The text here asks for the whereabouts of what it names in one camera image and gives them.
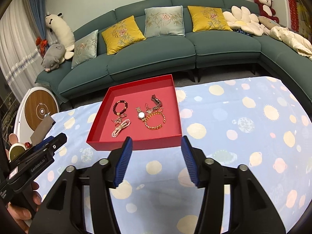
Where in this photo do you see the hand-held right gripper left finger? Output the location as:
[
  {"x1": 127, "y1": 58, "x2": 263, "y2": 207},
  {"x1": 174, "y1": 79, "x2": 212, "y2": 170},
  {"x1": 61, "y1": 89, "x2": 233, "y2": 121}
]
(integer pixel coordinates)
[{"x1": 30, "y1": 136, "x2": 133, "y2": 234}]

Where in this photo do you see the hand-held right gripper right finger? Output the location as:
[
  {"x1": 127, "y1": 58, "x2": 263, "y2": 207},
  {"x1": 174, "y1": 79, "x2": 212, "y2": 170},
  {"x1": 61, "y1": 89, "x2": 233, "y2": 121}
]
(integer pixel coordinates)
[{"x1": 181, "y1": 136, "x2": 285, "y2": 234}]

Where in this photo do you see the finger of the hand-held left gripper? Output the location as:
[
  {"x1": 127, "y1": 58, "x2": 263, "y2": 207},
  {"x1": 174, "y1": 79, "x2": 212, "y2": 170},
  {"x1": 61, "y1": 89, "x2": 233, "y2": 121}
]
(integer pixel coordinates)
[{"x1": 29, "y1": 133, "x2": 67, "y2": 155}]

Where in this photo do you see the red shallow box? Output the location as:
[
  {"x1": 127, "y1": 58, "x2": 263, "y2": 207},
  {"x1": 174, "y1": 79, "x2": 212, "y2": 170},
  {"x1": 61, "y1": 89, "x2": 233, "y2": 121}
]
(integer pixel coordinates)
[{"x1": 86, "y1": 74, "x2": 183, "y2": 151}]

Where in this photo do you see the pearl necklace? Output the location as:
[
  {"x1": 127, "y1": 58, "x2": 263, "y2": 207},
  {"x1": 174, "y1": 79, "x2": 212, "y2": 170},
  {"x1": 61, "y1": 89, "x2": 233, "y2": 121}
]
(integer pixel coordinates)
[{"x1": 112, "y1": 119, "x2": 131, "y2": 138}]

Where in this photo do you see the gold chain bracelet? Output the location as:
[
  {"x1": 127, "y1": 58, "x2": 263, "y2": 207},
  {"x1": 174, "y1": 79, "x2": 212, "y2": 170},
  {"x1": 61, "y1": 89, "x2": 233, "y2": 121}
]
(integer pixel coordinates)
[{"x1": 145, "y1": 111, "x2": 167, "y2": 130}]

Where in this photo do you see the gold wristwatch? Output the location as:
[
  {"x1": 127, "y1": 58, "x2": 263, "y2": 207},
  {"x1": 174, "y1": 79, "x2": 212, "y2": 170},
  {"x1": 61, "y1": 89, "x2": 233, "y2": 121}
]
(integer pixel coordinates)
[{"x1": 136, "y1": 106, "x2": 147, "y2": 122}]

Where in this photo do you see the person's left hand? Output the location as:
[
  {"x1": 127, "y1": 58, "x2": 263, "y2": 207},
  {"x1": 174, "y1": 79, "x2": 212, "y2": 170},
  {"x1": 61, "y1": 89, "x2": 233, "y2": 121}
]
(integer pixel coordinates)
[{"x1": 6, "y1": 182, "x2": 42, "y2": 225}]

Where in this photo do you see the round pink-eared mirror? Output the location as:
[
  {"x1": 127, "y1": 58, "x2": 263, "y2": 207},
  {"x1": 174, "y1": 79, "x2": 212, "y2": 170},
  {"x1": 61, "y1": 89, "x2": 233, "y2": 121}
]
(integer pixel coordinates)
[{"x1": 8, "y1": 133, "x2": 27, "y2": 163}]

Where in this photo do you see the round white wooden stand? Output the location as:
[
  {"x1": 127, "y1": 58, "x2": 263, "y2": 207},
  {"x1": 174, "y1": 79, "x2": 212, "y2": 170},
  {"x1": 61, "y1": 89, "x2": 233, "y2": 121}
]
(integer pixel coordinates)
[{"x1": 14, "y1": 86, "x2": 59, "y2": 139}]

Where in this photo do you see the blue planet-print blanket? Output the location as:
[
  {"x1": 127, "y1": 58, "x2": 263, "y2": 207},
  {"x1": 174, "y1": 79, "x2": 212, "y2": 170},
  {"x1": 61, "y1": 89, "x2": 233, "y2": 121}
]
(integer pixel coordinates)
[{"x1": 7, "y1": 76, "x2": 312, "y2": 234}]

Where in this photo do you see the dark band with silver clasp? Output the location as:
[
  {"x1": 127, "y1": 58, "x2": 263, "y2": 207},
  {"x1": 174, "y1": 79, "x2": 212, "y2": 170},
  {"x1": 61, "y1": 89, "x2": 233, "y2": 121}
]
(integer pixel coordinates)
[{"x1": 151, "y1": 94, "x2": 163, "y2": 108}]

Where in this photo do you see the grey pig plush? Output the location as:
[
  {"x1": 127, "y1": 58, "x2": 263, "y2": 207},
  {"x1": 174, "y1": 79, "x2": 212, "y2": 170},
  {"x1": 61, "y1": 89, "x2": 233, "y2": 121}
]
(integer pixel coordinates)
[{"x1": 41, "y1": 43, "x2": 74, "y2": 73}]

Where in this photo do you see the pale green floral pillow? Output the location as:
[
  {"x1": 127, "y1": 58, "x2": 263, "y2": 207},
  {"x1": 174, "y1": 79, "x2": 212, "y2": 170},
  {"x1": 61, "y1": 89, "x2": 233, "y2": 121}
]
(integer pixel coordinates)
[
  {"x1": 71, "y1": 30, "x2": 99, "y2": 69},
  {"x1": 144, "y1": 5, "x2": 186, "y2": 39}
]

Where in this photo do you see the red curtain tieback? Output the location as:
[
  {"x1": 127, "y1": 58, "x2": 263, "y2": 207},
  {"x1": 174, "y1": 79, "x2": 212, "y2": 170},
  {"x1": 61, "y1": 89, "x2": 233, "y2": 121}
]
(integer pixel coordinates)
[{"x1": 36, "y1": 37, "x2": 48, "y2": 54}]

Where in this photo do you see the teal sofa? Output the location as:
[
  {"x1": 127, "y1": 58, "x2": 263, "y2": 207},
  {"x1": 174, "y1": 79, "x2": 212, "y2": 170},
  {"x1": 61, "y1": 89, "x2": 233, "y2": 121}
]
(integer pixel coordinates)
[{"x1": 35, "y1": 0, "x2": 312, "y2": 104}]

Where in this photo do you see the white sheer curtain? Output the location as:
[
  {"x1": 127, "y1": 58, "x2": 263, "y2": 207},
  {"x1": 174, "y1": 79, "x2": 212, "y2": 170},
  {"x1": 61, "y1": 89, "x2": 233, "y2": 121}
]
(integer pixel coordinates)
[{"x1": 0, "y1": 0, "x2": 47, "y2": 103}]

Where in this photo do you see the white long plush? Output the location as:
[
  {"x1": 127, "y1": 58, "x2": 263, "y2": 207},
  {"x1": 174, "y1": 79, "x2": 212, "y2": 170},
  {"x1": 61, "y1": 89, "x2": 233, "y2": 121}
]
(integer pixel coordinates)
[{"x1": 45, "y1": 12, "x2": 75, "y2": 59}]

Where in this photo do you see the yellow floral pillow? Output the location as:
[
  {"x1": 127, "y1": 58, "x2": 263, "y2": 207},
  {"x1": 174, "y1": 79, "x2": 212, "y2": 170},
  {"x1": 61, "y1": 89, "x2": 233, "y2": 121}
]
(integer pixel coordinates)
[
  {"x1": 187, "y1": 5, "x2": 233, "y2": 33},
  {"x1": 102, "y1": 16, "x2": 146, "y2": 55}
]

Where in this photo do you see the blue curtain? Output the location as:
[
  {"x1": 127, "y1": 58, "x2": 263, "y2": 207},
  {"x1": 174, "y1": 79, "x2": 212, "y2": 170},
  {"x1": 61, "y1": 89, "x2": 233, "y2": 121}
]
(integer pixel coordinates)
[{"x1": 26, "y1": 0, "x2": 49, "y2": 44}]

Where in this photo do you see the blue patterned cloth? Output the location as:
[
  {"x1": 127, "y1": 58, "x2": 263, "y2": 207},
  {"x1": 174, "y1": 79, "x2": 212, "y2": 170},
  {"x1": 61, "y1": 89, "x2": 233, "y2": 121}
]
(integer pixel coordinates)
[{"x1": 233, "y1": 28, "x2": 254, "y2": 38}]

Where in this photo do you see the white flower cushion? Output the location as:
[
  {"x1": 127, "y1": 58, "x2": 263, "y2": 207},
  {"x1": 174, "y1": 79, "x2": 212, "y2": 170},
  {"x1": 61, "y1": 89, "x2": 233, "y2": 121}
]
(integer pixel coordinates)
[{"x1": 223, "y1": 6, "x2": 265, "y2": 36}]

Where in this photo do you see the cream puffy quilt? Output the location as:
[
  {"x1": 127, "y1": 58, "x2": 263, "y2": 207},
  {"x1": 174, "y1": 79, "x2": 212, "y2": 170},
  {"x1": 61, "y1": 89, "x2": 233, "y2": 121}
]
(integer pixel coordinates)
[{"x1": 264, "y1": 26, "x2": 312, "y2": 60}]

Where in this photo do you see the red monkey plush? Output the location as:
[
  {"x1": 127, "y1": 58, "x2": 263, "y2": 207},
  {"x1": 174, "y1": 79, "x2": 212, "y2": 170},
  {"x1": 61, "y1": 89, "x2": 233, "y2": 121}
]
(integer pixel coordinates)
[{"x1": 253, "y1": 0, "x2": 280, "y2": 23}]

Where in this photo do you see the dark bead bracelet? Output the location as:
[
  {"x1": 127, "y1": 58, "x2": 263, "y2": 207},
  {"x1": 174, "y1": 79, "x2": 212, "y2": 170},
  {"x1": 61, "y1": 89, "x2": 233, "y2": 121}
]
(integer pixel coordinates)
[{"x1": 113, "y1": 100, "x2": 128, "y2": 115}]

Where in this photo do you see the red patterned wall hanging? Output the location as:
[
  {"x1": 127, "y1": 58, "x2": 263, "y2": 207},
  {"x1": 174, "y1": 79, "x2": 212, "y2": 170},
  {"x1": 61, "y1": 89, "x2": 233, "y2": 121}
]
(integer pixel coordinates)
[{"x1": 284, "y1": 0, "x2": 305, "y2": 32}]

